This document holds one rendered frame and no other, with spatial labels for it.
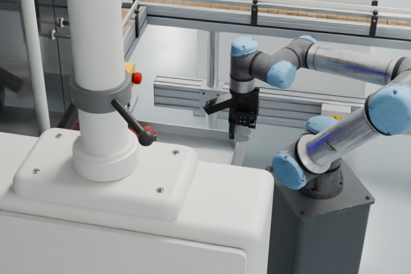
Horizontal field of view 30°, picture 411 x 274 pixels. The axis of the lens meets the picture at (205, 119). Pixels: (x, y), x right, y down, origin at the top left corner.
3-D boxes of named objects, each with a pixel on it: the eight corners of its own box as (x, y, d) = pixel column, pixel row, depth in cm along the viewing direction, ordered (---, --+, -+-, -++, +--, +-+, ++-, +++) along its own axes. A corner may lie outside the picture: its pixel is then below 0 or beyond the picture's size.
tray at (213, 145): (110, 178, 224) (109, 169, 222) (133, 128, 245) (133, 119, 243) (224, 194, 219) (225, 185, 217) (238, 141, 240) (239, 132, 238)
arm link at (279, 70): (306, 55, 210) (273, 41, 216) (282, 71, 203) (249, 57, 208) (303, 79, 215) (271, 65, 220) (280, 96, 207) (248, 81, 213)
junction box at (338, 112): (318, 127, 320) (321, 109, 315) (319, 120, 324) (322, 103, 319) (348, 130, 318) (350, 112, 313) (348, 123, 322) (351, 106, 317)
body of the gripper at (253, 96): (255, 131, 224) (257, 96, 217) (225, 128, 225) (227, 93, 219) (258, 117, 230) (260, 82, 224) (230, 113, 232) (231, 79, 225)
